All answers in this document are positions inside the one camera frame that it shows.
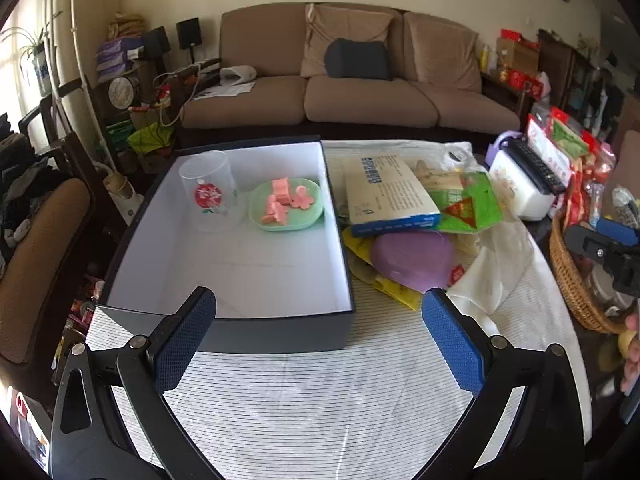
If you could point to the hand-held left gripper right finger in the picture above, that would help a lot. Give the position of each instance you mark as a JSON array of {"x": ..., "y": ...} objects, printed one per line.
[{"x": 452, "y": 345}]

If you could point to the stack of purple packages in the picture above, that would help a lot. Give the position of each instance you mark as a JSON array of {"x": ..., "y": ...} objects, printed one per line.
[{"x": 117, "y": 57}]

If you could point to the brown sofa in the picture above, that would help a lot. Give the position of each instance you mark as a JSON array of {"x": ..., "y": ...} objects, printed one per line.
[{"x": 370, "y": 100}]

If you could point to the striped white tablecloth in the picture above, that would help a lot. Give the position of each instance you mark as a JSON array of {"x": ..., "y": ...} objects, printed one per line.
[{"x": 325, "y": 410}]

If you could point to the white papers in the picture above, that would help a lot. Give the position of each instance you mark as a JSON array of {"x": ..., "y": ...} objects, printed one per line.
[{"x": 222, "y": 91}]

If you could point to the black remote control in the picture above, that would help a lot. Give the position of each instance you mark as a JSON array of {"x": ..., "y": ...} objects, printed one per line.
[{"x": 537, "y": 167}]

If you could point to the yellow green bag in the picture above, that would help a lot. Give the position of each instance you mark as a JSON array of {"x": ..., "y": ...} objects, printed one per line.
[{"x": 150, "y": 137}]

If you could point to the green snack packet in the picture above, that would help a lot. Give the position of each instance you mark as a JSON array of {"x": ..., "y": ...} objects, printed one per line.
[{"x": 475, "y": 200}]

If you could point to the wooden chair with brown seat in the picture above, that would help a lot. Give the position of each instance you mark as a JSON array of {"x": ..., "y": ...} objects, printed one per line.
[{"x": 45, "y": 260}]

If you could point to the cream white cloth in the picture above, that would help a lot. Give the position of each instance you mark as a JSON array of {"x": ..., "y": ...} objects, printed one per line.
[{"x": 495, "y": 270}]

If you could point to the white plastic bag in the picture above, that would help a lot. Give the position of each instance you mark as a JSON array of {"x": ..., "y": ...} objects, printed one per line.
[{"x": 457, "y": 155}]

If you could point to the pile of red snack packages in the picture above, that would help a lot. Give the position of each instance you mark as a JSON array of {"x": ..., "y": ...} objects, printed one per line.
[{"x": 570, "y": 150}]

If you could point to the pink flower clip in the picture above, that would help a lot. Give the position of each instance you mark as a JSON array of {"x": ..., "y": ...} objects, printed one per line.
[{"x": 302, "y": 197}]

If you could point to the pile of dark clothes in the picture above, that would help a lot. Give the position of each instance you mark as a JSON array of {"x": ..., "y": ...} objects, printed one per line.
[{"x": 25, "y": 195}]

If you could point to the dark blue storage box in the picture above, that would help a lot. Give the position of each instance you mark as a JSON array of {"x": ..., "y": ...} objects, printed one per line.
[{"x": 280, "y": 335}]

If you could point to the white pole rack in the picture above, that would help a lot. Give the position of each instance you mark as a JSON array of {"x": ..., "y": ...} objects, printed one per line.
[{"x": 80, "y": 60}]

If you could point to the person's right hand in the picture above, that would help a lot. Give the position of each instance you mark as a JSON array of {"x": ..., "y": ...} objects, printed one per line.
[{"x": 632, "y": 370}]

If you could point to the purple plastic holder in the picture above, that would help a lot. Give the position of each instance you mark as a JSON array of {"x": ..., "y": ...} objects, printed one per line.
[{"x": 502, "y": 140}]

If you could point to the beige snack packet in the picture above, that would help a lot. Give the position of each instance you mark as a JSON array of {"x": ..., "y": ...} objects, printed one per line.
[{"x": 440, "y": 177}]

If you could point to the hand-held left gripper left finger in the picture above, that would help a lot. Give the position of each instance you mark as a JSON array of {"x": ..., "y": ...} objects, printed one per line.
[{"x": 185, "y": 340}]

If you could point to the white tissue box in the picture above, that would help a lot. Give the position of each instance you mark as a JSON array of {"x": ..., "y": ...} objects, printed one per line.
[{"x": 515, "y": 190}]

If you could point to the blue and white carton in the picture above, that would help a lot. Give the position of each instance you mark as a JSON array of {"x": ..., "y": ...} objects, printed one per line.
[{"x": 385, "y": 190}]

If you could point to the small red packet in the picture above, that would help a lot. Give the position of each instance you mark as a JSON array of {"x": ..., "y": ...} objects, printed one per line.
[{"x": 457, "y": 275}]

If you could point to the tan sofa cushion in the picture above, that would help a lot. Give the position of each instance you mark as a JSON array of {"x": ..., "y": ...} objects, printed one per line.
[{"x": 350, "y": 25}]

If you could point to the dark wooden cabinet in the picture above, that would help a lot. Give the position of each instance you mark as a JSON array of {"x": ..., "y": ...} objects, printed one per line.
[{"x": 565, "y": 70}]

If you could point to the green soap dish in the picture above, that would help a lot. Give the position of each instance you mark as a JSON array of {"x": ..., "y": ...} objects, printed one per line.
[{"x": 310, "y": 210}]

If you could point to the black speaker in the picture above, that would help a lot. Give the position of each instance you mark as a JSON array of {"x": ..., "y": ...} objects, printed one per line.
[
  {"x": 156, "y": 42},
  {"x": 188, "y": 33}
]

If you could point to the purple soap dish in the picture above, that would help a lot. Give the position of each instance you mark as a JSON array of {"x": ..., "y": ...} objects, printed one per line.
[{"x": 412, "y": 260}]

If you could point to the clear cup with red flower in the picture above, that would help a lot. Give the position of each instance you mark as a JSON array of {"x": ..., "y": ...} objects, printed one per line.
[{"x": 205, "y": 175}]

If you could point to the cardboard box with red items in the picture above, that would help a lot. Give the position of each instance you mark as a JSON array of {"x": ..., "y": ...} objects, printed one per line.
[{"x": 517, "y": 52}]

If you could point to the yellow packet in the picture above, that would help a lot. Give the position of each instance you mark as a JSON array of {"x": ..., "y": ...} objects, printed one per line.
[
  {"x": 357, "y": 247},
  {"x": 400, "y": 297}
]

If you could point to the dark lumbar cushion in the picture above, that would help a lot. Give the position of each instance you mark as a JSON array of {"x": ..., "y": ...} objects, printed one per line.
[{"x": 357, "y": 60}]

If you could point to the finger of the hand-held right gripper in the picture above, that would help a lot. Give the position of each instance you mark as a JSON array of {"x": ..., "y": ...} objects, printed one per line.
[
  {"x": 617, "y": 230},
  {"x": 585, "y": 242}
]

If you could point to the wicker basket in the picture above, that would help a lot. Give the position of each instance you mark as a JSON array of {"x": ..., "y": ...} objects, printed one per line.
[{"x": 570, "y": 280}]

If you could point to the potted plant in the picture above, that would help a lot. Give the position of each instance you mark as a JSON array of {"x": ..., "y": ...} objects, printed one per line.
[{"x": 35, "y": 50}]

